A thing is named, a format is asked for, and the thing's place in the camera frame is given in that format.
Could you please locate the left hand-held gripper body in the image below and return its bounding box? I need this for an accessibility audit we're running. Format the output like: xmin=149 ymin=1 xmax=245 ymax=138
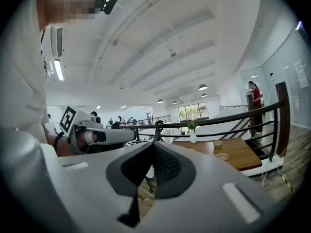
xmin=59 ymin=104 xmax=126 ymax=156

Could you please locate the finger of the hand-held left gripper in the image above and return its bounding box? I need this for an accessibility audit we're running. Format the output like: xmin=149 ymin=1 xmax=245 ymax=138
xmin=93 ymin=128 xmax=137 ymax=146

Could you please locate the white ceiling light fixture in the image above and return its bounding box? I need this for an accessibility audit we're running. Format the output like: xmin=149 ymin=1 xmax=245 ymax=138
xmin=53 ymin=59 xmax=65 ymax=82

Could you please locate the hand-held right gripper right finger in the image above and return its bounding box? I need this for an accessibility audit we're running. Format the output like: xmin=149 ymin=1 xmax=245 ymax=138
xmin=140 ymin=141 xmax=280 ymax=233

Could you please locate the black hanging bag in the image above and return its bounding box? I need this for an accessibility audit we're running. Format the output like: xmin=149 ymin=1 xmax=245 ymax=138
xmin=152 ymin=120 xmax=165 ymax=143

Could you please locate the dark wooden post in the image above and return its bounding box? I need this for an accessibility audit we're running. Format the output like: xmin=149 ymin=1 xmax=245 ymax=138
xmin=276 ymin=81 xmax=292 ymax=158
xmin=246 ymin=94 xmax=256 ymax=138

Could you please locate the white air conditioner vent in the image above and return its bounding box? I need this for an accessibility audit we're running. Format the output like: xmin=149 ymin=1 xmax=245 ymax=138
xmin=50 ymin=25 xmax=64 ymax=58

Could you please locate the white cable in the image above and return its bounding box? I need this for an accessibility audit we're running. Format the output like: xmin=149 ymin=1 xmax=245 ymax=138
xmin=261 ymin=163 xmax=282 ymax=187

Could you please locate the person's head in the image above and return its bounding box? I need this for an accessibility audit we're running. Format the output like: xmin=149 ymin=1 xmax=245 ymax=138
xmin=36 ymin=0 xmax=98 ymax=33

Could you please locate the person's left forearm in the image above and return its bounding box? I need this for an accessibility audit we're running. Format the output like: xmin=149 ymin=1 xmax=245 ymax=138
xmin=43 ymin=124 xmax=73 ymax=158

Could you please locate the person's left hand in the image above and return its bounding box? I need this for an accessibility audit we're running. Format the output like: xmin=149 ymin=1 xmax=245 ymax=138
xmin=78 ymin=132 xmax=98 ymax=152

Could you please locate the black wrist strap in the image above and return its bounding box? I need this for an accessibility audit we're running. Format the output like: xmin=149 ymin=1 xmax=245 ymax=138
xmin=53 ymin=132 xmax=66 ymax=155

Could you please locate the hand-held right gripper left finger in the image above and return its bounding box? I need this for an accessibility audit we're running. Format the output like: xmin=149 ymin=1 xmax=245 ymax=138
xmin=59 ymin=142 xmax=155 ymax=233

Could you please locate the white paper notice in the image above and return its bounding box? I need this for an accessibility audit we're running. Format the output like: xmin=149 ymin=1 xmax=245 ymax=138
xmin=293 ymin=60 xmax=309 ymax=89

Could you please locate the black curved railing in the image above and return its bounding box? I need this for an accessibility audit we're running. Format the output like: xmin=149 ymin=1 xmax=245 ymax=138
xmin=116 ymin=100 xmax=285 ymax=162

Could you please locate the black head camera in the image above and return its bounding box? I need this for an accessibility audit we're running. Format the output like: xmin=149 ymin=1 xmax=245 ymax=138
xmin=93 ymin=0 xmax=119 ymax=16

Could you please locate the yellow black striped tape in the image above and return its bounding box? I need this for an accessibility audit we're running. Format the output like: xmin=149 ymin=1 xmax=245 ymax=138
xmin=280 ymin=174 xmax=296 ymax=194

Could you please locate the person's white shirt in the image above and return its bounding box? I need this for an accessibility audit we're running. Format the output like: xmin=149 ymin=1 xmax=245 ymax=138
xmin=0 ymin=0 xmax=51 ymax=145

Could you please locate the black balcony railing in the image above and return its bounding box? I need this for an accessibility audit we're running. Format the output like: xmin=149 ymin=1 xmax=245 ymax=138
xmin=219 ymin=105 xmax=248 ymax=112
xmin=136 ymin=115 xmax=171 ymax=127

